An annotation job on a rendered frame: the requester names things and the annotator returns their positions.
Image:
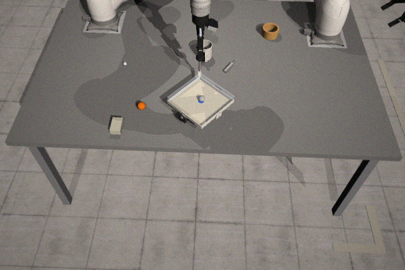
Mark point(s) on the orange ball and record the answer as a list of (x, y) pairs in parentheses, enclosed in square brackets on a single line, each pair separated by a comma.
[(141, 105)]

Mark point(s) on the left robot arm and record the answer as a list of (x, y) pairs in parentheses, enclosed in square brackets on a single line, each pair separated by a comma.
[(330, 18)]

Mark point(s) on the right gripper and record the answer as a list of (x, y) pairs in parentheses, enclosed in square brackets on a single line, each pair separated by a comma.
[(200, 22)]

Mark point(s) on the white mug with handle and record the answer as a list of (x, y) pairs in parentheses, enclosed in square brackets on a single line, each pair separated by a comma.
[(207, 50)]

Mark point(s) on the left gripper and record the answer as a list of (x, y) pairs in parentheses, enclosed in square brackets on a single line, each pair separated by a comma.
[(400, 19)]

